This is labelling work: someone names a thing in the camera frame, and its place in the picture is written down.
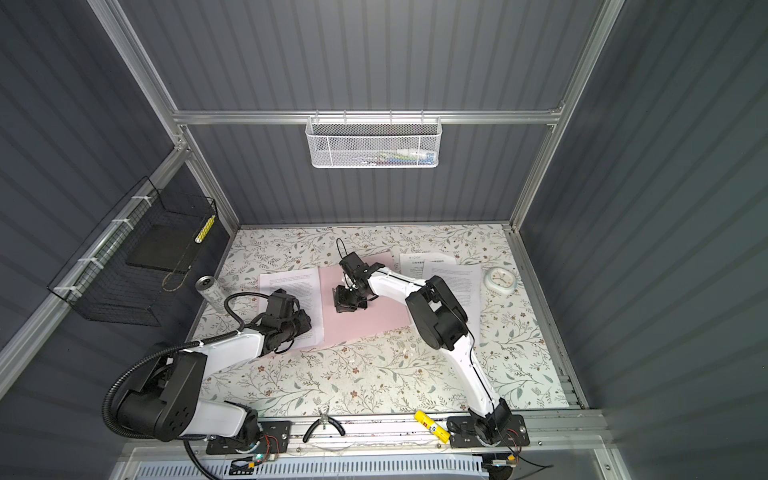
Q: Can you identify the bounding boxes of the printed paper sheet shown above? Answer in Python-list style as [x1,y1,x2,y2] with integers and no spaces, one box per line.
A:
[399,252,456,277]
[423,262,483,340]
[258,267,324,349]

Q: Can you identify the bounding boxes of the white perforated cable tray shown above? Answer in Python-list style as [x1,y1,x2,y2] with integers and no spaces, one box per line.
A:
[134,454,490,480]

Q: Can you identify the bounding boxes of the yellow glue tube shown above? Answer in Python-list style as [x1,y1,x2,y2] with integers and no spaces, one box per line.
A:
[414,410,451,444]

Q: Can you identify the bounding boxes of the white round timer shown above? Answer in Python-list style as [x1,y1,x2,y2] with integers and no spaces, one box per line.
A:
[483,267,518,296]

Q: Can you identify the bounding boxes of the pink file folder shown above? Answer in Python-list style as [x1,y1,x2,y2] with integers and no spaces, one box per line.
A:
[269,251,415,352]

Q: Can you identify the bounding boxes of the white wire mesh basket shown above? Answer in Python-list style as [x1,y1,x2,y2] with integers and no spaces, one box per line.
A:
[305,117,443,169]

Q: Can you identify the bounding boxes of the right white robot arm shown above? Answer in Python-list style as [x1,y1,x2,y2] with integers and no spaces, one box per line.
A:
[333,252,530,449]

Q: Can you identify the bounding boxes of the black wire mesh basket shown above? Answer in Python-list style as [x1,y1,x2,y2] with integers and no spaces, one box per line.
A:
[48,179,218,327]

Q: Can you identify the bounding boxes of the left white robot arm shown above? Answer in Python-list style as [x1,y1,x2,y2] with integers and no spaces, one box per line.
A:
[101,289,312,451]

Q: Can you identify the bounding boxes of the black handled pliers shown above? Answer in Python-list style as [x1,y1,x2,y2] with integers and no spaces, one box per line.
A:
[302,413,346,443]

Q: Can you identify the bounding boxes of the silver metal can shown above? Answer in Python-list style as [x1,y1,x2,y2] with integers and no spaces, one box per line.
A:
[195,275,230,315]

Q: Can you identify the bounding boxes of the yellow marker in basket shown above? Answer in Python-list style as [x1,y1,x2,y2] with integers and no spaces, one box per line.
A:
[194,214,217,244]

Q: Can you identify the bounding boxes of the black corrugated cable conduit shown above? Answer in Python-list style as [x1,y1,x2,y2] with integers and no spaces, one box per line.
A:
[101,291,271,480]

